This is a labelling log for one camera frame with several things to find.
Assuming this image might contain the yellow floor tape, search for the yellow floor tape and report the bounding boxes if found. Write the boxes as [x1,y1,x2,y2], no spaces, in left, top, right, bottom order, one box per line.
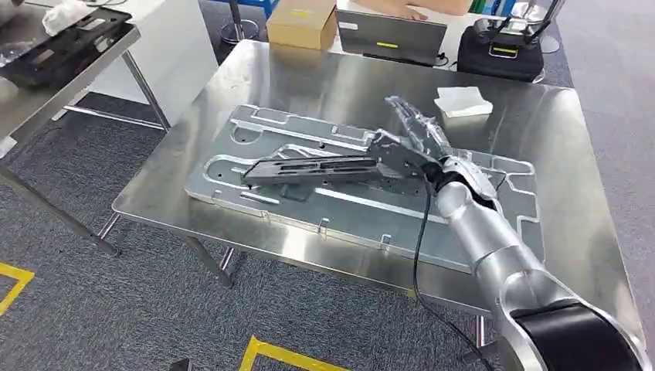
[0,262,36,316]
[237,335,350,371]

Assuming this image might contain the steel work table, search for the steel work table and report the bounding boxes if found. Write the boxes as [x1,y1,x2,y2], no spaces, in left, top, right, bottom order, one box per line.
[97,39,648,371]

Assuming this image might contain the steel side table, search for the steel side table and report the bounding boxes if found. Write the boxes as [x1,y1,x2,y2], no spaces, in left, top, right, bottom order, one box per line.
[0,5,173,258]

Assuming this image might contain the grey laptop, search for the grey laptop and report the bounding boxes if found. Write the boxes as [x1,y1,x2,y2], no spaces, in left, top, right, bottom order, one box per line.
[334,9,450,68]

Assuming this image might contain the brown cardboard box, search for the brown cardboard box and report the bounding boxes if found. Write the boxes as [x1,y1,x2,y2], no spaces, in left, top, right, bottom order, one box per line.
[265,0,338,51]

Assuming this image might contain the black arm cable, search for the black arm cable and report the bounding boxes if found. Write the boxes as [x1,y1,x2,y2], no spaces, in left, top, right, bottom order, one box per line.
[408,162,495,371]

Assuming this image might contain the white cabinet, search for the white cabinet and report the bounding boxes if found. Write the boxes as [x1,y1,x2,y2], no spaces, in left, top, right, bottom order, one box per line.
[51,0,220,127]

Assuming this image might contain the person's hand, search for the person's hand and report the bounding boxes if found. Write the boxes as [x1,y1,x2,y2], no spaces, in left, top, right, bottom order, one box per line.
[353,0,474,22]

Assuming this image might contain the chrome stanchion base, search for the chrome stanchion base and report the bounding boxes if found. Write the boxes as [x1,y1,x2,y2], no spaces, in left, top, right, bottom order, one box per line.
[219,0,260,45]

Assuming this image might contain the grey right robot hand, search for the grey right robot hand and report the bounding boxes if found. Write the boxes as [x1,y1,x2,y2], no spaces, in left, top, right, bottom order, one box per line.
[367,95,456,180]

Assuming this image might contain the white folded pad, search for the white folded pad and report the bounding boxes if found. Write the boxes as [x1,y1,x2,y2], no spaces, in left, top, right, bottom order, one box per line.
[433,86,494,119]

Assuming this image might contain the black bag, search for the black bag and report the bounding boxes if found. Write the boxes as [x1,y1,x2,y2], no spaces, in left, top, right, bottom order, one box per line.
[456,16,545,83]

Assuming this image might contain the stacked black plastic frames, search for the stacked black plastic frames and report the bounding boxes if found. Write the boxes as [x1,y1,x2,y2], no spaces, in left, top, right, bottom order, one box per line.
[0,7,135,91]

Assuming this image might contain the grey metal fixture plate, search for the grey metal fixture plate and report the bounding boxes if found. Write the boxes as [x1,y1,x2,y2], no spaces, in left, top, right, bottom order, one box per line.
[184,104,547,275]

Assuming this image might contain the white crumpled cloth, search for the white crumpled cloth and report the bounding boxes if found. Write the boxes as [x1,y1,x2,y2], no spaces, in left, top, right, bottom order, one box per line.
[42,0,93,37]

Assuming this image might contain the black plastic frame part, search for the black plastic frame part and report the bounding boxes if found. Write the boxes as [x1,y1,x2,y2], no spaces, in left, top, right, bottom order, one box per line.
[241,155,383,187]

